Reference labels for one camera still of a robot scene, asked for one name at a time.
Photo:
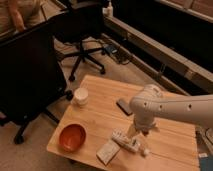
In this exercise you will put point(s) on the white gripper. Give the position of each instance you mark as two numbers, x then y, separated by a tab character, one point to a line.
143	124

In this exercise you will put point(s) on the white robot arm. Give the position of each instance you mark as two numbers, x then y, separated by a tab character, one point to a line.
150	102

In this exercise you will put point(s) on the white spray bottle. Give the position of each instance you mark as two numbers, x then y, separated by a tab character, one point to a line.
107	10

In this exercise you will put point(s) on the red bowl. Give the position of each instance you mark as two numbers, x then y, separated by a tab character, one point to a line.
72	137

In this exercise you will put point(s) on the white cup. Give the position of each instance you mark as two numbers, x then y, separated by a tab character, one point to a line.
81	96

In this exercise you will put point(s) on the blue power strip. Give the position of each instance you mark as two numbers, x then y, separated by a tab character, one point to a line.
110	49

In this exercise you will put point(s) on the black office chair near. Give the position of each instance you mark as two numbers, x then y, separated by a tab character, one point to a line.
30	77

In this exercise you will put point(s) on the black office chair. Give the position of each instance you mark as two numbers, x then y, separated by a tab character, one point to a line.
76	23
30	77

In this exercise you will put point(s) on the black office chair far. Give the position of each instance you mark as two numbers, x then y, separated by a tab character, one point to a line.
76	23

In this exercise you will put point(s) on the long metal rail bench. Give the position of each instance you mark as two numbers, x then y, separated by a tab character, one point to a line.
178	44

